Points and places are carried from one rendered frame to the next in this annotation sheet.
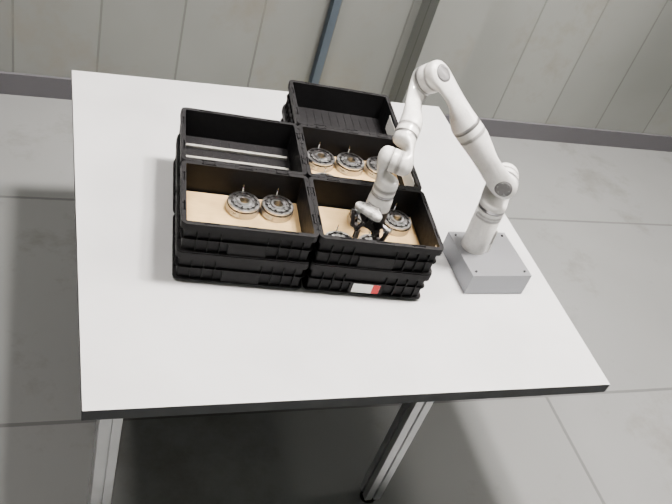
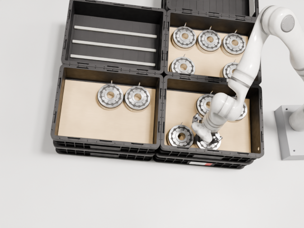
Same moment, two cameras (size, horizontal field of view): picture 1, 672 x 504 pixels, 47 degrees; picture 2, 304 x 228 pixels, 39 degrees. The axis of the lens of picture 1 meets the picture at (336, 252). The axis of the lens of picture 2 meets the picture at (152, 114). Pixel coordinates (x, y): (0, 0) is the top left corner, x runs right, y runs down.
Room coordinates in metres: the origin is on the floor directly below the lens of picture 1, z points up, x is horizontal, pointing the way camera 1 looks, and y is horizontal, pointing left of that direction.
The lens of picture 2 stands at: (1.30, 0.10, 2.43)
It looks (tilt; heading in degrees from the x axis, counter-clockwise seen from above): 69 degrees down; 4
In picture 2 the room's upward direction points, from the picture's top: 22 degrees clockwise
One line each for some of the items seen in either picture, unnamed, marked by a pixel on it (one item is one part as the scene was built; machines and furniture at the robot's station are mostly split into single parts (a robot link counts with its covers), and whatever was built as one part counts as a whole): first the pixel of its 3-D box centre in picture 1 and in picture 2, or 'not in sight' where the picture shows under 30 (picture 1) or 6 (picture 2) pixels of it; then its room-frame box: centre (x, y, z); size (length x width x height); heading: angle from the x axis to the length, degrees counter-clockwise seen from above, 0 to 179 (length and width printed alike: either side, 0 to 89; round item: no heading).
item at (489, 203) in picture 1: (499, 189); not in sight; (2.20, -0.44, 1.03); 0.09 x 0.09 x 0.17; 89
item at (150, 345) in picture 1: (292, 282); (165, 103); (2.19, 0.12, 0.35); 1.60 x 1.60 x 0.70; 28
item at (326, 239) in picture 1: (374, 215); (212, 116); (1.98, -0.07, 0.92); 0.40 x 0.30 x 0.02; 111
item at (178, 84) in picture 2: (369, 227); (209, 120); (1.98, -0.07, 0.87); 0.40 x 0.30 x 0.11; 111
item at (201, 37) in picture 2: (350, 161); (209, 40); (2.33, 0.06, 0.86); 0.10 x 0.10 x 0.01
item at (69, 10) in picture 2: (242, 143); (115, 36); (2.12, 0.41, 0.92); 0.40 x 0.30 x 0.02; 111
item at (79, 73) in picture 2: (245, 213); (108, 110); (1.84, 0.30, 0.87); 0.40 x 0.30 x 0.11; 111
